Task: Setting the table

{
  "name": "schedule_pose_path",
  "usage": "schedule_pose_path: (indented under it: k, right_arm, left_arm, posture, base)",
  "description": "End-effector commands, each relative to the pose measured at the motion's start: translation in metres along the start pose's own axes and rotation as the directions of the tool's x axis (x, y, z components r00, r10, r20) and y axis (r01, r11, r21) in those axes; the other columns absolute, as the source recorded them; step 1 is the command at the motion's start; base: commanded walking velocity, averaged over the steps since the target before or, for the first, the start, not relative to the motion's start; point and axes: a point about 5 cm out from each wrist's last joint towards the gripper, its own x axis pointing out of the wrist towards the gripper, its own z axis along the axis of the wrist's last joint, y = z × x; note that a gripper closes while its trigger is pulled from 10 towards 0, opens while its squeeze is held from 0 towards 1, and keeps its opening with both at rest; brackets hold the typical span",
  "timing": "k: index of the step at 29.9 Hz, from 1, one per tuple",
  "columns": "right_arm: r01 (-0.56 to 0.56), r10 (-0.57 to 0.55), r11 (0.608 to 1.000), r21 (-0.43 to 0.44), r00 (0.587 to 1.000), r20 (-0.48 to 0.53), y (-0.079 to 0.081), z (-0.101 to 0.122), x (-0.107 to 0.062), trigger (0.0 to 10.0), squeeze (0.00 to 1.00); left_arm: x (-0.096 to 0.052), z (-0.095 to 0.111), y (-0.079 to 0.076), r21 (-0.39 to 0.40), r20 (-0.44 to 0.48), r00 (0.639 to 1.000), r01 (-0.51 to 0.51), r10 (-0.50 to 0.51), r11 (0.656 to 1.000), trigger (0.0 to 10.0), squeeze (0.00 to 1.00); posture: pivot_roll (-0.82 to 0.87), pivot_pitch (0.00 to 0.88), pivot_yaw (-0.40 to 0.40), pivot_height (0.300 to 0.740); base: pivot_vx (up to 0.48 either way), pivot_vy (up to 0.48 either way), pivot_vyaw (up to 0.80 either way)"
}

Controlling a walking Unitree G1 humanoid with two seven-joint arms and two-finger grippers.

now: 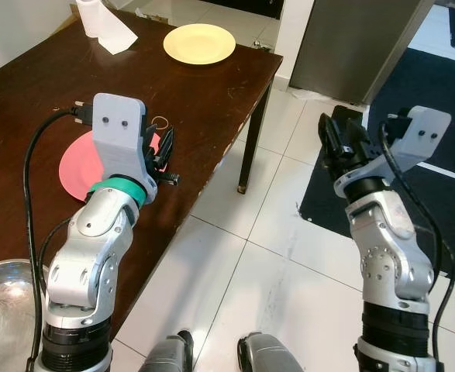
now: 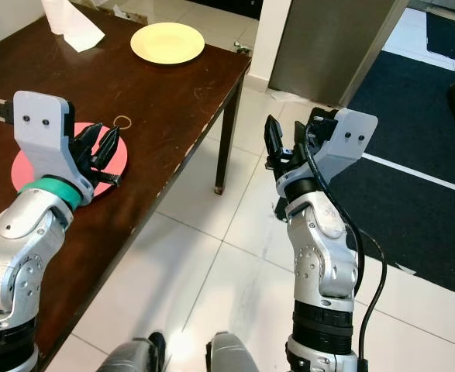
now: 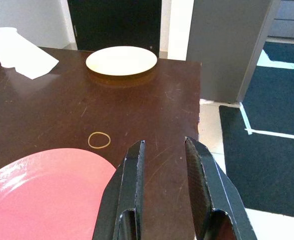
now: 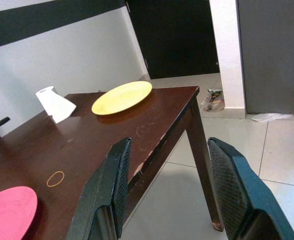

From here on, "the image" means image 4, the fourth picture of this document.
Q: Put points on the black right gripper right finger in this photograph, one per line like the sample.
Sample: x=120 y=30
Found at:
x=239 y=195

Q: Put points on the crumpled wrapper litter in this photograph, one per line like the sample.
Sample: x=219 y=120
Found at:
x=213 y=100

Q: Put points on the black door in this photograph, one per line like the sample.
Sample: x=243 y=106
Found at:
x=174 y=37

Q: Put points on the yellow plate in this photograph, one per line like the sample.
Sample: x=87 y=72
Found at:
x=121 y=97

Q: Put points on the yellow rubber band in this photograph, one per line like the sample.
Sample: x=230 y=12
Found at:
x=47 y=180

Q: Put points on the dark brown wooden table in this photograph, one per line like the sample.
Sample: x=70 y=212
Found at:
x=86 y=140

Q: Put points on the grey cabinet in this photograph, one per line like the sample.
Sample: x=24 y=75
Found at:
x=274 y=50

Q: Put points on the white plastic bag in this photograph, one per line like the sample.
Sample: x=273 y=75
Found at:
x=269 y=117

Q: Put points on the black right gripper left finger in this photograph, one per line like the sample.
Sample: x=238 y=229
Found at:
x=99 y=200

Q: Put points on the pink plate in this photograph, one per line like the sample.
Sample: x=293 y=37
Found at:
x=9 y=212

